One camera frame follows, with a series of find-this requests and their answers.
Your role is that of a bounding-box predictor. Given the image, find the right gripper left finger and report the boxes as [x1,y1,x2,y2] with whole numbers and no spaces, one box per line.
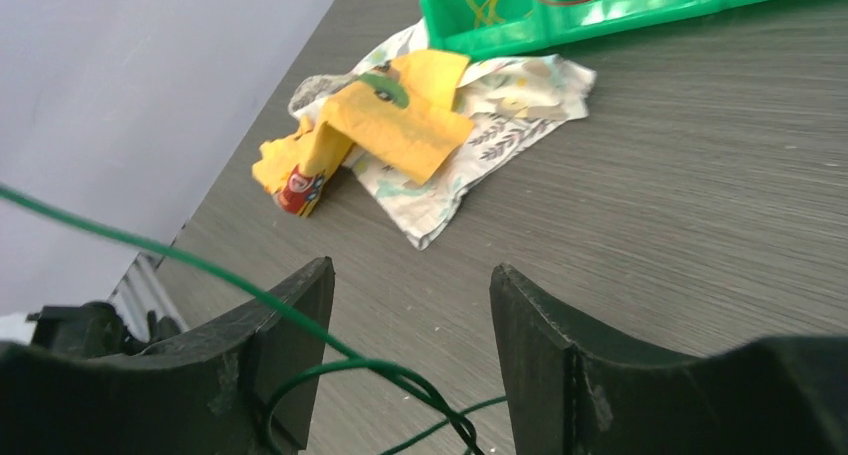
[1,299,325,454]

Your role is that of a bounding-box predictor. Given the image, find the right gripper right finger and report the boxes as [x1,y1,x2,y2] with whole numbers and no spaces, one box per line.
[490,264,847,455]

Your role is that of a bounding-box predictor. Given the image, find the dark green wire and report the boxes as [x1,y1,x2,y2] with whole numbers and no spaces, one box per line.
[0,182,510,455]

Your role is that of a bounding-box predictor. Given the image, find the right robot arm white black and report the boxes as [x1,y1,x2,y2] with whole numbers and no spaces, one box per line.
[1,264,847,454]

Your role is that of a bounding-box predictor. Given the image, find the floral patterned cloth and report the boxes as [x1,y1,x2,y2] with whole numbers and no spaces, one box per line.
[287,18,598,252]

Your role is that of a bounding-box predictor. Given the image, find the yellow snack bag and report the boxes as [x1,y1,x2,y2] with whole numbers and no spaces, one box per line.
[252,49,474,216]

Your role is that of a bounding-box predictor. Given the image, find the green three-compartment bin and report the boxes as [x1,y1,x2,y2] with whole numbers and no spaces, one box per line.
[419,0,771,61]

